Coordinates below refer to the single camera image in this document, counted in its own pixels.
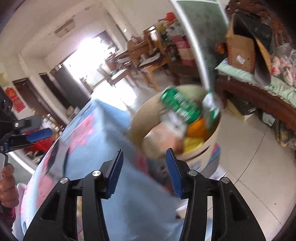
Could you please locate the wooden bench sofa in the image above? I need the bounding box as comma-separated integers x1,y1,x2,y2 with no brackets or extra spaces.
215,0,296,149

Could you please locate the round beige trash bin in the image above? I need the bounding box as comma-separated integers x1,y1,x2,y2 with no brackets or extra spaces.
129,85,221,177

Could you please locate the wooden dining table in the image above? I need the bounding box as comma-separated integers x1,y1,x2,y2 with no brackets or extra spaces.
111,38,157,67

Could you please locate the green crushed can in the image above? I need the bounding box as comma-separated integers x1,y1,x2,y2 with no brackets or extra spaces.
161,87,202,124

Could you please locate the red wall calendar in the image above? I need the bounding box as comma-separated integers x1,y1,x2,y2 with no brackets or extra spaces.
4,87,25,113

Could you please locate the dark grey refrigerator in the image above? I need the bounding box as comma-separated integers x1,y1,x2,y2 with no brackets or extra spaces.
52,65,91,109

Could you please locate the orange peel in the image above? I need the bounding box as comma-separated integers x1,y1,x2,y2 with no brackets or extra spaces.
186,117,209,140

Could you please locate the person's left hand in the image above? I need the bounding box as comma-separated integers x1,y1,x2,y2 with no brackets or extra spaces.
0,164,19,208

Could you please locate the wooden dining chair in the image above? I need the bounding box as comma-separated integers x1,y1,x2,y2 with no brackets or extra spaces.
97,59,138,86
138,26,180,92

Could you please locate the blue cartoon pig tablecloth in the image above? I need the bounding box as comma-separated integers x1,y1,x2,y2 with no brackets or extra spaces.
21,100,184,240

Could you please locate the brown cardboard box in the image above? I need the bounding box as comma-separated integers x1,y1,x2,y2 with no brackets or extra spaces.
226,13,271,86

